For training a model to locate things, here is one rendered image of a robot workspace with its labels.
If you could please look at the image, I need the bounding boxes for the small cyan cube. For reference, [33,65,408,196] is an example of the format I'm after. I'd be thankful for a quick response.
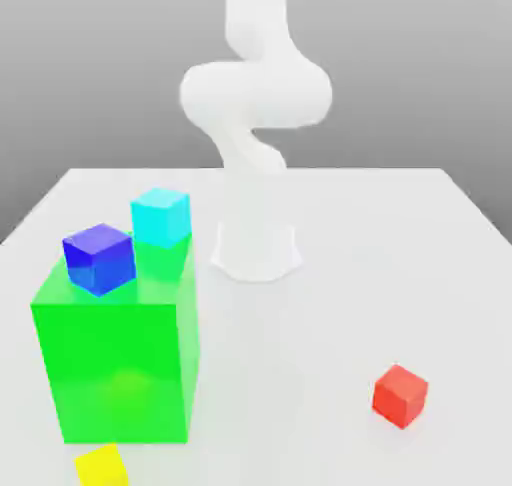
[129,186,192,250]

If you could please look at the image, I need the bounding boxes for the small blue cube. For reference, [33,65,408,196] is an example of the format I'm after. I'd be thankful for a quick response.
[61,222,138,298]

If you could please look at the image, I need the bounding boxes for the small red cube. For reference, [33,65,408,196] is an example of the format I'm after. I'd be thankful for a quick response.
[371,363,430,431]

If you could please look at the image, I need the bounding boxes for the small yellow cube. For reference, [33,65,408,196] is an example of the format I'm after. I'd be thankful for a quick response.
[73,443,130,486]

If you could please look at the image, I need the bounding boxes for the large green box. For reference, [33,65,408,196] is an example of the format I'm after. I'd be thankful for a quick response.
[29,231,201,445]

